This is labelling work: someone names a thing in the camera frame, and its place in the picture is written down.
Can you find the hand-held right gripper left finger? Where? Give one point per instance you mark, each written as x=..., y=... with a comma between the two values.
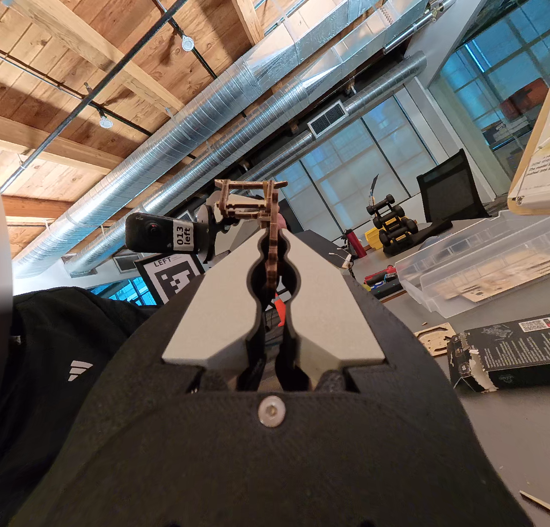
x=210, y=316

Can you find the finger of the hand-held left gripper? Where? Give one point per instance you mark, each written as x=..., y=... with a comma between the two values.
x=247, y=205

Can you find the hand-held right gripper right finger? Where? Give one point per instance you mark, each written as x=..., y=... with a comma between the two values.
x=335, y=316

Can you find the wooden model lever assembly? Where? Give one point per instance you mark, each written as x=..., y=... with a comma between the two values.
x=273, y=256

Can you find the person's left hand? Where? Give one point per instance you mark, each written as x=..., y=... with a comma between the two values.
x=281, y=222

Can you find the black framed marker sign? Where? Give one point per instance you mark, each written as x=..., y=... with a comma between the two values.
x=172, y=277

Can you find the red hand tool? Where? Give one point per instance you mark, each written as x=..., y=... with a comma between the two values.
x=380, y=275

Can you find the red cylinder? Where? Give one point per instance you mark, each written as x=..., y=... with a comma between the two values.
x=356, y=245

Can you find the yellow bin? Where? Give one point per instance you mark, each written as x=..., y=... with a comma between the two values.
x=373, y=239

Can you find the laser-cut wooden kit sheet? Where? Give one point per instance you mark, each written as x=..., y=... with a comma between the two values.
x=429, y=342

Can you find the black dumbbell rack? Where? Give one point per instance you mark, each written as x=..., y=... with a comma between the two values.
x=391, y=230

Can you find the round ceiling sensor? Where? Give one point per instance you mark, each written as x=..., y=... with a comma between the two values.
x=105, y=121
x=188, y=42

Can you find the white vent grille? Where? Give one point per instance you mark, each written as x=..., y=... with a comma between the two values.
x=327, y=118

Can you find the yellow blue tag holder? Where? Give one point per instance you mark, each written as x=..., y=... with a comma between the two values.
x=374, y=187

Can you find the clear plastic storage box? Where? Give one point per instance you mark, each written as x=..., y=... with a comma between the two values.
x=472, y=252

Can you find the small black mesh chair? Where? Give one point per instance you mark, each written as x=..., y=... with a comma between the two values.
x=451, y=191

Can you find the grey ceiling pipe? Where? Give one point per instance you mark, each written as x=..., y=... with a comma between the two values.
x=129, y=59

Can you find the dark cardboard kit box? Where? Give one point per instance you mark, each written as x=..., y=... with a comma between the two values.
x=507, y=350

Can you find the colour printed instruction manual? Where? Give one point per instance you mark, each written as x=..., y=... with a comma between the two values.
x=539, y=170

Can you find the wooden wedge stick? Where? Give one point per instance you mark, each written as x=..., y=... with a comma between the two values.
x=535, y=500

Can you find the silver ventilation duct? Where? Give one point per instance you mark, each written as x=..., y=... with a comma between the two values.
x=172, y=136
x=184, y=183

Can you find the round silver duct pipe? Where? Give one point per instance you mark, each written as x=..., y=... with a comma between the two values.
x=378, y=84

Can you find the black ceiling rail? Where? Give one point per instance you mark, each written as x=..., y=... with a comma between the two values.
x=51, y=81
x=169, y=18

